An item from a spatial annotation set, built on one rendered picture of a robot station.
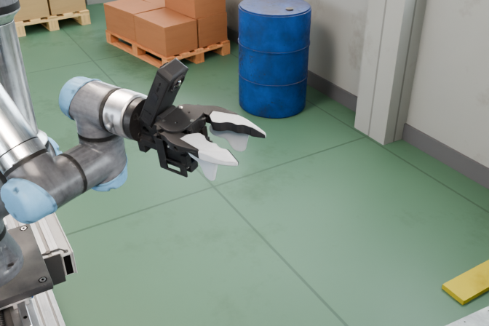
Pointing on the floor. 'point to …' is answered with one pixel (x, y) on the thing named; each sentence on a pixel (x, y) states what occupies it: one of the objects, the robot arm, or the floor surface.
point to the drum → (273, 55)
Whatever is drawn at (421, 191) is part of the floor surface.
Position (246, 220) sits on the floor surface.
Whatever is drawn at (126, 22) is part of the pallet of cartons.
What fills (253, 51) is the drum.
